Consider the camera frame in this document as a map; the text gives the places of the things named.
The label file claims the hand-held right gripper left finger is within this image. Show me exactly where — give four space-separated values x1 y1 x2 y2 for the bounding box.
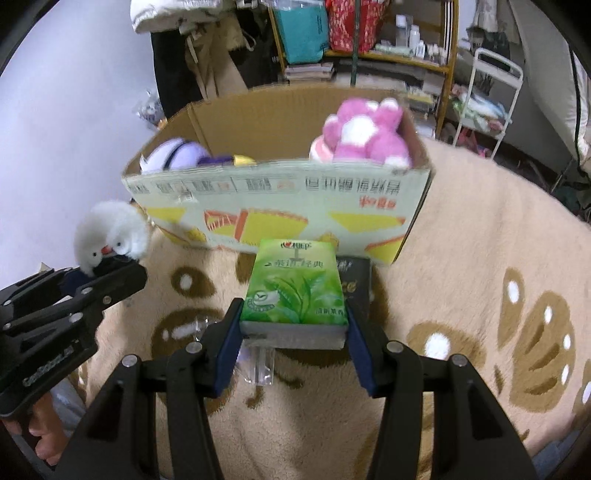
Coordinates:
55 298 245 480

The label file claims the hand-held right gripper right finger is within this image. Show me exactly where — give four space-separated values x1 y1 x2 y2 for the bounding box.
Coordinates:
345 305 543 480

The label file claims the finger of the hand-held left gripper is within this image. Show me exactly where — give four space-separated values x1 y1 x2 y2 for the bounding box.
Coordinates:
2 259 148 337
0 267 88 319

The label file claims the white fluffy plush toy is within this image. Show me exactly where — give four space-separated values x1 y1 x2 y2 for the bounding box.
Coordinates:
74 200 151 278

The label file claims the green tissue pack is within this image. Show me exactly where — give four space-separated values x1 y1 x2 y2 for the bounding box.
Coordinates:
239 237 349 349

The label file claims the purple round plush toy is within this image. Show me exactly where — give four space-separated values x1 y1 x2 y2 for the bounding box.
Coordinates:
140 138 234 174

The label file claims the printed cardboard box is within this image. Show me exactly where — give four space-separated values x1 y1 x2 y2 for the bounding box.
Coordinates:
121 83 435 266

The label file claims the pink plush toy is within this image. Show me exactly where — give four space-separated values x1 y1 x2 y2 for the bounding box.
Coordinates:
308 97 413 169

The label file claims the person's left hand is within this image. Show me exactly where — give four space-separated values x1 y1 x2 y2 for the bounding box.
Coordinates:
27 398 73 468

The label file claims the clear plastic piece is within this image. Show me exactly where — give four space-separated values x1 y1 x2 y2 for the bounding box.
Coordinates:
240 346 278 387

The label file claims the small black packet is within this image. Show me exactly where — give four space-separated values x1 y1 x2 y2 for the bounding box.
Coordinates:
337 256 374 319

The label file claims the beige patterned blanket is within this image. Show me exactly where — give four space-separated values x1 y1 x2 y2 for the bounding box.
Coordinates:
78 138 591 480

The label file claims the plastic bag of toys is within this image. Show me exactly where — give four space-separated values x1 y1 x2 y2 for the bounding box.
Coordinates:
136 90 167 132

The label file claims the black coat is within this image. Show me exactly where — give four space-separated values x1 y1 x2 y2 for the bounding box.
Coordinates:
150 28 206 118

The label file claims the beige coat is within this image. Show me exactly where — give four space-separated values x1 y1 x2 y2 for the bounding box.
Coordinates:
182 18 257 100

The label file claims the dark hanging clothing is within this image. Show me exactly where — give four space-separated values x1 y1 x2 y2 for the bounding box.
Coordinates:
226 9 282 90

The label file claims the white puffer jacket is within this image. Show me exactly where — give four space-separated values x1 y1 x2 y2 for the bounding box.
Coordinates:
129 0 241 33

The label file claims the stack of books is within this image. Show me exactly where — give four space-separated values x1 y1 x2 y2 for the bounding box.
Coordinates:
284 62 335 84

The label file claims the wooden shelf rack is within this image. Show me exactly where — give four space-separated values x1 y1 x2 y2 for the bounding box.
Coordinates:
265 0 460 139

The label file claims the green pole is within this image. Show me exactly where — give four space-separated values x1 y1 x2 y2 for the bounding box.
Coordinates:
350 0 362 88

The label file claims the teal gift bag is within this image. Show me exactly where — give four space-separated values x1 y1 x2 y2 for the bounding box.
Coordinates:
272 0 331 65

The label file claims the group of white bottles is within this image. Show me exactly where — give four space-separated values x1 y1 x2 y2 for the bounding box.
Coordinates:
394 14 451 65

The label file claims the white trolley cart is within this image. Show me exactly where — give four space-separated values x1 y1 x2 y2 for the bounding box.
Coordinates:
450 48 525 160

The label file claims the red gift bag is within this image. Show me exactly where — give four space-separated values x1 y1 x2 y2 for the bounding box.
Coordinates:
325 0 389 54

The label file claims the beige curtain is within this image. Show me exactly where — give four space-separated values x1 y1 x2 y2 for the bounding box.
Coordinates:
466 0 513 44

